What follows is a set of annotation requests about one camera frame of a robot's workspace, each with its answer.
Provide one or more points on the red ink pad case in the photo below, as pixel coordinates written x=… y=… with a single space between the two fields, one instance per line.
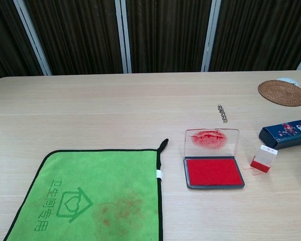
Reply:
x=213 y=172

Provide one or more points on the white and red stamp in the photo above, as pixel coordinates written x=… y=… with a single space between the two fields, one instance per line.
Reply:
x=264 y=159

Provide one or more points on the green microfiber cleaning cloth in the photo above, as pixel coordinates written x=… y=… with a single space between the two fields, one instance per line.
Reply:
x=90 y=190

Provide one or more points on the round woven rattan coaster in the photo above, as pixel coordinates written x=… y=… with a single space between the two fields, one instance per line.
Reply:
x=282 y=92

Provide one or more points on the dark blue printed box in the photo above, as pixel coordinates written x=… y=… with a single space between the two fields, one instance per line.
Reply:
x=288 y=132

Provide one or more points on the white round disc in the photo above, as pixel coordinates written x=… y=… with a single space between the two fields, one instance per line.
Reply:
x=288 y=80

